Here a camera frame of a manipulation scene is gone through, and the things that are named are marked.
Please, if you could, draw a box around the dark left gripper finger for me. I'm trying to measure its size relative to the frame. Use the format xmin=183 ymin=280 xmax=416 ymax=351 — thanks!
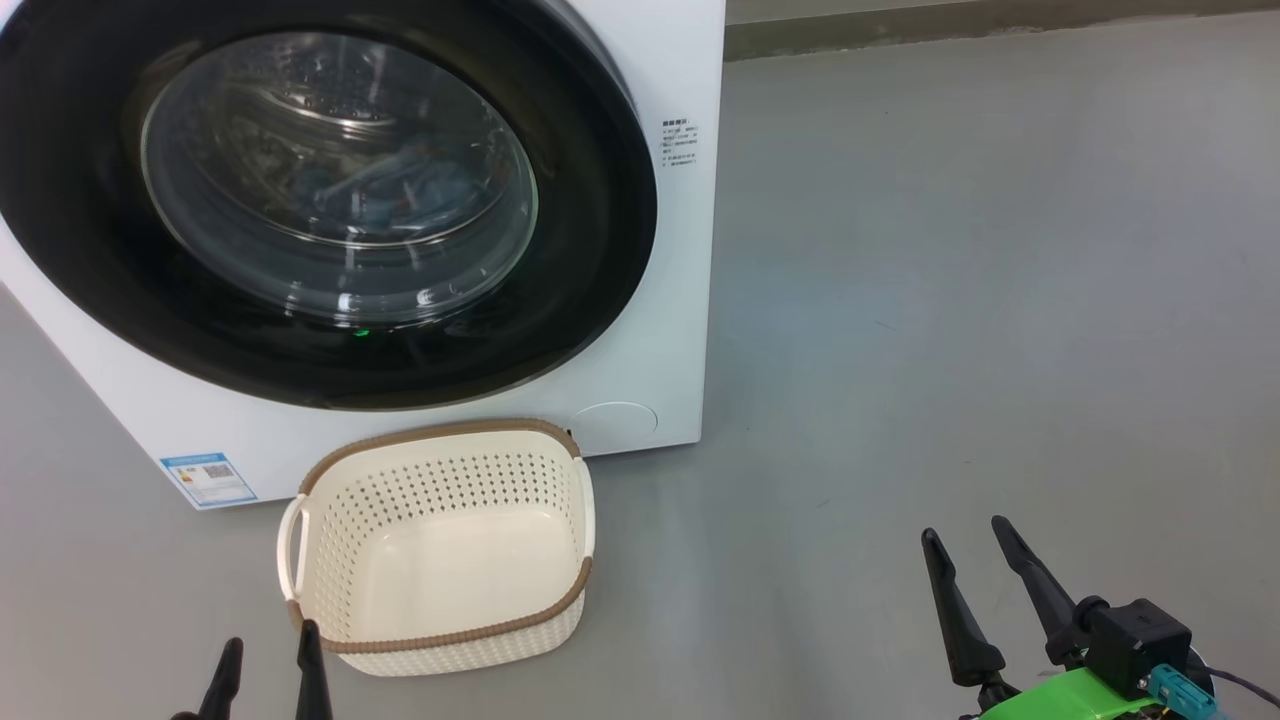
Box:
xmin=294 ymin=619 xmax=335 ymax=720
xmin=170 ymin=636 xmax=245 ymax=720

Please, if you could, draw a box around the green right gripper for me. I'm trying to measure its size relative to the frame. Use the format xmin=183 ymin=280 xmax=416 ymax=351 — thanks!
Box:
xmin=920 ymin=515 xmax=1217 ymax=720

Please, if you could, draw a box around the blue bear-print garment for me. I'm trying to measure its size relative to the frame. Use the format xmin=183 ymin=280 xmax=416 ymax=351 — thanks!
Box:
xmin=285 ymin=165 xmax=386 ymax=229
xmin=385 ymin=150 xmax=513 ymax=233

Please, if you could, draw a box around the white front-load washing machine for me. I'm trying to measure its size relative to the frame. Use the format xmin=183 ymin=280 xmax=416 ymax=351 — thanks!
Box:
xmin=0 ymin=0 xmax=728 ymax=512

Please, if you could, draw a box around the cream perforated laundry basket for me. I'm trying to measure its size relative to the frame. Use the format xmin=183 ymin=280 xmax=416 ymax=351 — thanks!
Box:
xmin=276 ymin=417 xmax=598 ymax=679

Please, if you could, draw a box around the blue energy label sticker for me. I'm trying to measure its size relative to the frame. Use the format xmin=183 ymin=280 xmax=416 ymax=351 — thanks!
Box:
xmin=159 ymin=451 xmax=259 ymax=510

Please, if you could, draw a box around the round white filter cover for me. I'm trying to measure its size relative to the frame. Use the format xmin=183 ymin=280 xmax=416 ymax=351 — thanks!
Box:
xmin=571 ymin=401 xmax=660 ymax=457

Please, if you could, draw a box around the grey text warning sticker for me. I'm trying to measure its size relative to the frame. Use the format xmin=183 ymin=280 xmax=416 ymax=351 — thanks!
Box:
xmin=659 ymin=117 xmax=700 ymax=168

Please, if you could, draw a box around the teal right cable connector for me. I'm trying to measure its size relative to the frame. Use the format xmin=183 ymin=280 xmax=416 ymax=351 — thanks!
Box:
xmin=1147 ymin=664 xmax=1223 ymax=720

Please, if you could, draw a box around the thin black right cable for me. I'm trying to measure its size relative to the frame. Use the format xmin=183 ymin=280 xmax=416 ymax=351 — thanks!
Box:
xmin=1203 ymin=664 xmax=1280 ymax=713

